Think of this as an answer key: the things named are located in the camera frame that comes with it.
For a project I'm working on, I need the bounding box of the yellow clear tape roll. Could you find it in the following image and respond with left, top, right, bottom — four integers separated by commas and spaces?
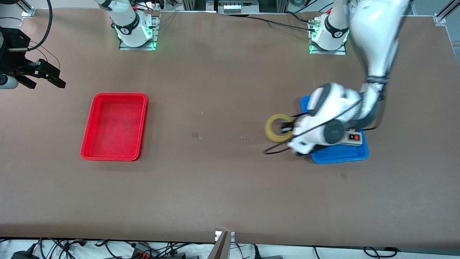
264, 114, 295, 143

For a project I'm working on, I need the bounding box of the blue plastic tray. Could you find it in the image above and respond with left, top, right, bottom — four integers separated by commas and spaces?
300, 95, 370, 165

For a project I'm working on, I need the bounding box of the red plastic tray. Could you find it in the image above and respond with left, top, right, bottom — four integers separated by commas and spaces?
80, 93, 148, 162

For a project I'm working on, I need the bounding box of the grey terminal block device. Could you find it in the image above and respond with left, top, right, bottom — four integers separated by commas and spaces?
217, 0, 260, 15

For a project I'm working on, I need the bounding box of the black power adapter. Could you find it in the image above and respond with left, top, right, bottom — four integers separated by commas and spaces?
10, 244, 41, 259

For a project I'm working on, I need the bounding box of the orange connector plug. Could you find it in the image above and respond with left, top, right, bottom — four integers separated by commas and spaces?
130, 244, 160, 259

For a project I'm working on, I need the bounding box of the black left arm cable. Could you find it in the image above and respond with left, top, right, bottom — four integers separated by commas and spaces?
263, 97, 364, 155

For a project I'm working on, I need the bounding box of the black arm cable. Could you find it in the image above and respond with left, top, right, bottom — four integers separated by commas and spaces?
263, 97, 364, 155
25, 0, 53, 52

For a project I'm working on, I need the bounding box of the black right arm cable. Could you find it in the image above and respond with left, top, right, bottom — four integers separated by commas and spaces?
25, 0, 53, 52

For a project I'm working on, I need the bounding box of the grey push button switch box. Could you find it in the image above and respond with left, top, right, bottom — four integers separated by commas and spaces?
341, 130, 363, 147

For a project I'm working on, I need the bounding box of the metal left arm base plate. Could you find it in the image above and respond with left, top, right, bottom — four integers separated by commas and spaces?
308, 20, 348, 56

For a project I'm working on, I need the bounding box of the black cable on table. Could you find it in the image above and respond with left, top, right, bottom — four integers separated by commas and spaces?
247, 11, 317, 32

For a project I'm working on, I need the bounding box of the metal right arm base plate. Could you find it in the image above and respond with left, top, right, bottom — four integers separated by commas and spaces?
119, 10, 161, 51

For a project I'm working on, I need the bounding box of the thin grey cable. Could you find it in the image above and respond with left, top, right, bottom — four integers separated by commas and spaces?
156, 9, 217, 28

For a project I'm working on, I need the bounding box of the aluminium profile post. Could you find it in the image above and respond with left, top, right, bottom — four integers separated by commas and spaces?
208, 231, 236, 259

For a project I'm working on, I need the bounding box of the black floor cable loop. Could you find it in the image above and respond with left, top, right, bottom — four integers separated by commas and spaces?
362, 246, 400, 258

